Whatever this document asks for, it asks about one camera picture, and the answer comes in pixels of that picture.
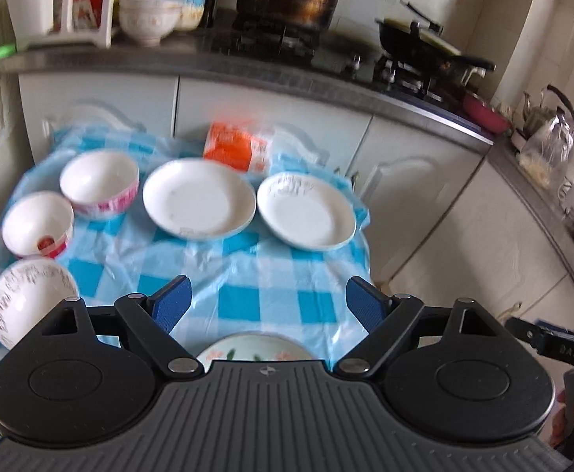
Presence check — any black gas stove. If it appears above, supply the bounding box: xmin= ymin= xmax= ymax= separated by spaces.
xmin=211 ymin=10 xmax=494 ymax=109

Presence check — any red pan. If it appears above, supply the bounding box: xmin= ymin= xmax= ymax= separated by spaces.
xmin=463 ymin=93 xmax=511 ymax=135

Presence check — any grey stone countertop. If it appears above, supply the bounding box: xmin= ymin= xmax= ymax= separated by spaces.
xmin=0 ymin=24 xmax=574 ymax=306

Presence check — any white plate with grey print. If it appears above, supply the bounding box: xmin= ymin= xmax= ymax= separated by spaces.
xmin=256 ymin=172 xmax=357 ymax=251

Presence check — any clear plastic bag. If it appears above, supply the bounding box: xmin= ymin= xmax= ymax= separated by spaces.
xmin=519 ymin=113 xmax=574 ymax=190

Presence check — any floral plate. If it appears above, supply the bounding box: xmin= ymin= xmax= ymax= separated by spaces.
xmin=195 ymin=333 xmax=315 ymax=372

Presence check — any blue checkered plastic tablecloth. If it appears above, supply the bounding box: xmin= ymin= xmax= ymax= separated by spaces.
xmin=0 ymin=125 xmax=371 ymax=453

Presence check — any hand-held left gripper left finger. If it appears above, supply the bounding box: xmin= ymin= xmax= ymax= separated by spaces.
xmin=39 ymin=275 xmax=205 ymax=380

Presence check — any white floral bowl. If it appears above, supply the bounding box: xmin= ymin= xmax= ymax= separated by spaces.
xmin=119 ymin=0 xmax=182 ymax=47

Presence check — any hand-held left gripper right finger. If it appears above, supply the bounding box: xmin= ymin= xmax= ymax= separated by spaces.
xmin=333 ymin=277 xmax=507 ymax=379

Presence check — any white seasoning rack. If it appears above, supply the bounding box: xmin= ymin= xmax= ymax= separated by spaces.
xmin=14 ymin=0 xmax=118 ymax=52

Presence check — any plain white plate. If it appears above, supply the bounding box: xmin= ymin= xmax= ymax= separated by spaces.
xmin=142 ymin=159 xmax=257 ymax=242

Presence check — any steel kettle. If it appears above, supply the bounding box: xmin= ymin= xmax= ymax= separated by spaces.
xmin=520 ymin=85 xmax=574 ymax=143

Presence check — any white bowl with red mark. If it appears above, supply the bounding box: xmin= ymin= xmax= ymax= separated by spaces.
xmin=1 ymin=192 xmax=75 ymax=260

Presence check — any red seasoning packet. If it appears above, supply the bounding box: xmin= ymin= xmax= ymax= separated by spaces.
xmin=71 ymin=0 xmax=103 ymax=30

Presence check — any black wok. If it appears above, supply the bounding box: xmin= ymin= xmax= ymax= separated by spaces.
xmin=375 ymin=0 xmax=497 ymax=77

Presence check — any pink patterned white bowl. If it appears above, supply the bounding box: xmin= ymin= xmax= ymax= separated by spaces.
xmin=59 ymin=150 xmax=140 ymax=221

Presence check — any white bowl with grey print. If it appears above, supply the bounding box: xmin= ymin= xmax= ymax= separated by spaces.
xmin=0 ymin=259 xmax=80 ymax=351

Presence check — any white cabinet door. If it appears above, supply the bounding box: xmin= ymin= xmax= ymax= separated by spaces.
xmin=18 ymin=74 xmax=180 ymax=163
xmin=173 ymin=77 xmax=375 ymax=192
xmin=395 ymin=157 xmax=574 ymax=340
xmin=353 ymin=115 xmax=489 ymax=288

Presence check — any orange tissue packet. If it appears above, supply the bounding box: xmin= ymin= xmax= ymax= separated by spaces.
xmin=203 ymin=123 xmax=327 ymax=175

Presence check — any white utensil holder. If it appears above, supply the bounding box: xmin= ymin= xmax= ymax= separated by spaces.
xmin=4 ymin=0 xmax=57 ymax=42

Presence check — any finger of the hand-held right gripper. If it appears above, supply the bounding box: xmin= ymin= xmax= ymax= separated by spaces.
xmin=506 ymin=317 xmax=543 ymax=352

